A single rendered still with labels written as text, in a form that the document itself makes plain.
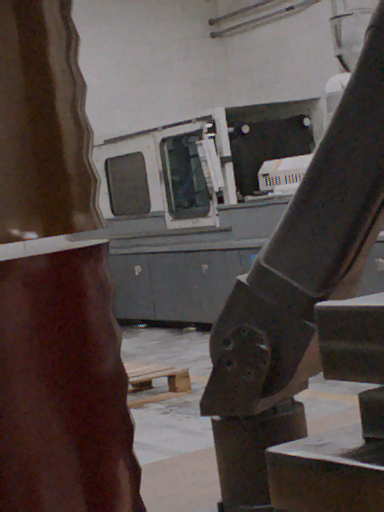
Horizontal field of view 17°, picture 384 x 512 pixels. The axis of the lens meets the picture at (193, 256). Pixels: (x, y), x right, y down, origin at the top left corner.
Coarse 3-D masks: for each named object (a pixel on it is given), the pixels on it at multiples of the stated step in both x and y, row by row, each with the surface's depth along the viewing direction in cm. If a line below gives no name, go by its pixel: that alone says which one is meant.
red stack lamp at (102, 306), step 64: (0, 256) 15; (64, 256) 14; (0, 320) 13; (64, 320) 14; (0, 384) 13; (64, 384) 14; (128, 384) 15; (0, 448) 13; (64, 448) 14; (128, 448) 15
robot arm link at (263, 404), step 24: (240, 336) 79; (264, 336) 79; (216, 360) 81; (240, 360) 80; (264, 360) 79; (216, 384) 81; (240, 384) 80; (264, 384) 79; (216, 408) 81; (240, 408) 80; (264, 408) 81
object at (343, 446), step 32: (320, 320) 44; (352, 320) 42; (320, 352) 44; (352, 352) 43; (288, 448) 41; (320, 448) 41; (352, 448) 40; (288, 480) 41; (320, 480) 39; (352, 480) 38
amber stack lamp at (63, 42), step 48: (0, 0) 14; (48, 0) 14; (0, 48) 14; (48, 48) 14; (0, 96) 14; (48, 96) 14; (0, 144) 13; (48, 144) 14; (0, 192) 13; (48, 192) 14; (96, 192) 15; (0, 240) 13
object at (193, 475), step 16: (336, 416) 117; (352, 416) 116; (320, 432) 111; (208, 448) 111; (160, 464) 107; (176, 464) 106; (192, 464) 105; (208, 464) 104; (144, 480) 102; (160, 480) 101; (176, 480) 100; (192, 480) 99; (208, 480) 99; (144, 496) 96; (160, 496) 96; (176, 496) 95; (192, 496) 94; (208, 496) 94
